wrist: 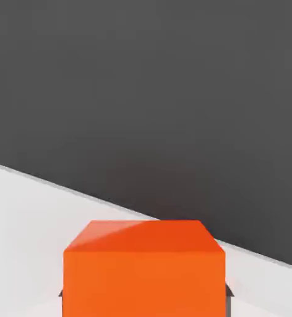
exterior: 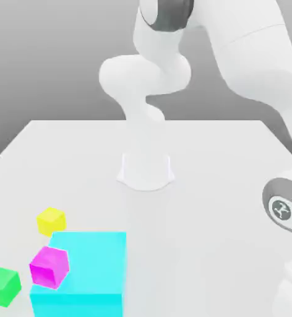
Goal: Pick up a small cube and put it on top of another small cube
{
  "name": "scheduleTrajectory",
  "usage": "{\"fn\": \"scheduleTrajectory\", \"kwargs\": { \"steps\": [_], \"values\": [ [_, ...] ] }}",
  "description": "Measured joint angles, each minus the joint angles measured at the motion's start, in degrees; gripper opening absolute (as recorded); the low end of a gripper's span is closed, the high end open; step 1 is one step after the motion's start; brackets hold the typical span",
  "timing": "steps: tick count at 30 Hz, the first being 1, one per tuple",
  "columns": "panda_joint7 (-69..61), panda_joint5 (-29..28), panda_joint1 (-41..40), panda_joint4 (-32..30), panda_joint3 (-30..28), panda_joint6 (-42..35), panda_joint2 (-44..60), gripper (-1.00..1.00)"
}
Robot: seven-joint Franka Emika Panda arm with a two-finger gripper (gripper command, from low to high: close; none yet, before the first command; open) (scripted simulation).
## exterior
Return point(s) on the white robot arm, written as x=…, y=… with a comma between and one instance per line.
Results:
x=146, y=74

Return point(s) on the small yellow cube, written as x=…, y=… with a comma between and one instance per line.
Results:
x=51, y=221

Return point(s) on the small magenta cube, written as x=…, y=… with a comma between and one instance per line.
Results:
x=49, y=267

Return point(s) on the small green cube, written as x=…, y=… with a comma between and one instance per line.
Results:
x=3, y=286

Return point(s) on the large cyan box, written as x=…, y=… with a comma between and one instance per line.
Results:
x=96, y=272

